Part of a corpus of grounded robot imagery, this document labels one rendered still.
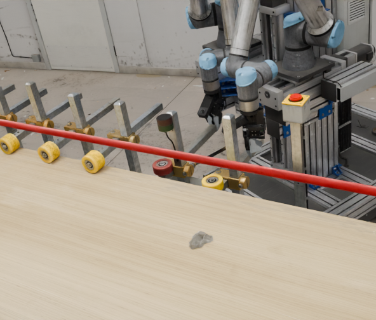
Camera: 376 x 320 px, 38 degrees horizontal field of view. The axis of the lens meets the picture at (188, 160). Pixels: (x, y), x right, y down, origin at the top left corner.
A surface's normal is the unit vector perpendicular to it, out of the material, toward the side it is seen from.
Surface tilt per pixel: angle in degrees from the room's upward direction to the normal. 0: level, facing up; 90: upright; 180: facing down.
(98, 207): 0
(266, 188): 0
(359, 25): 90
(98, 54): 91
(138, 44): 90
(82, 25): 90
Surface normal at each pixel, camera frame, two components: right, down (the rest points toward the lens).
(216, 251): -0.15, -0.84
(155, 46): -0.43, 0.53
